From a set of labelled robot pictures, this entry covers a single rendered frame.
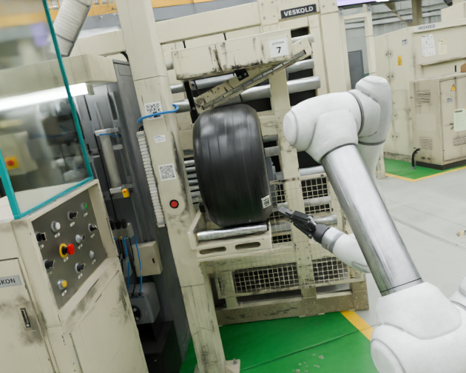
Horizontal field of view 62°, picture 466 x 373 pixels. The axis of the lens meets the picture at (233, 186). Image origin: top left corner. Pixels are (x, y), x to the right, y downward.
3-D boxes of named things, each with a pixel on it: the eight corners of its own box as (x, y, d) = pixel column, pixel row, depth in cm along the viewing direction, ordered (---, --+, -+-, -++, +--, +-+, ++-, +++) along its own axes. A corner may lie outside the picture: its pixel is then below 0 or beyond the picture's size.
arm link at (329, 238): (332, 258, 149) (319, 250, 153) (346, 243, 153) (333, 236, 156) (331, 244, 143) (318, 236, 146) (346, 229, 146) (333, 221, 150)
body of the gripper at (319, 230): (320, 235, 147) (301, 224, 152) (321, 249, 153) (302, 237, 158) (332, 223, 150) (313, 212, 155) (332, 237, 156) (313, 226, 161)
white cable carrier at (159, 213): (157, 227, 193) (135, 132, 182) (160, 223, 198) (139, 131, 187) (166, 226, 193) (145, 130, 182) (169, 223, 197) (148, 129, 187)
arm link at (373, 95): (370, 123, 124) (333, 132, 121) (379, 67, 114) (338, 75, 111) (398, 140, 114) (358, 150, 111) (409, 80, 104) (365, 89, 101)
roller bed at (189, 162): (183, 212, 231) (172, 163, 224) (187, 204, 245) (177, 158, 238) (215, 207, 229) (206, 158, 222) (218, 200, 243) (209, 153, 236)
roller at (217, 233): (194, 231, 184) (196, 232, 189) (195, 240, 183) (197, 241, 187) (267, 220, 181) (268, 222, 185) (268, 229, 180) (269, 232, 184)
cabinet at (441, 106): (443, 171, 534) (438, 78, 505) (413, 166, 589) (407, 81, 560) (497, 158, 553) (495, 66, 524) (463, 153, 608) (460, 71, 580)
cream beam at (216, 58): (176, 81, 199) (169, 50, 196) (185, 81, 224) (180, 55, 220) (294, 58, 193) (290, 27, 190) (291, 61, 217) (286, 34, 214)
